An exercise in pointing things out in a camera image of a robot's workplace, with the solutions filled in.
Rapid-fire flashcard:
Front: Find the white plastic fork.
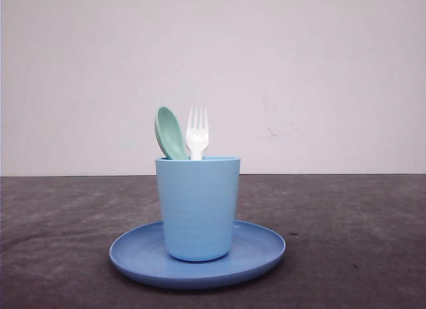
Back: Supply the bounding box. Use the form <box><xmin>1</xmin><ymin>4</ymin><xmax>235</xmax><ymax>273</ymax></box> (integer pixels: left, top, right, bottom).
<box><xmin>185</xmin><ymin>108</ymin><xmax>209</xmax><ymax>160</ymax></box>

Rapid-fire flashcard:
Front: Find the mint green plastic spoon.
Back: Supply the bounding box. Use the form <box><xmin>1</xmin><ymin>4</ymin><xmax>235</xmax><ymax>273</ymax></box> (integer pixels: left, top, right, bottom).
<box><xmin>154</xmin><ymin>107</ymin><xmax>188</xmax><ymax>160</ymax></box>

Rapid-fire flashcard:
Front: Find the light blue plastic cup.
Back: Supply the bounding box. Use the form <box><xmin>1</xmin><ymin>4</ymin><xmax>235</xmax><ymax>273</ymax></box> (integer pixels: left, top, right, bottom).
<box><xmin>155</xmin><ymin>156</ymin><xmax>240</xmax><ymax>262</ymax></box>

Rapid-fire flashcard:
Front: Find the blue plastic plate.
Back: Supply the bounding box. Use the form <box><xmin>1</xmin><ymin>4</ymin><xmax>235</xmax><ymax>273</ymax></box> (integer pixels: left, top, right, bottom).
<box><xmin>108</xmin><ymin>220</ymin><xmax>286</xmax><ymax>290</ymax></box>

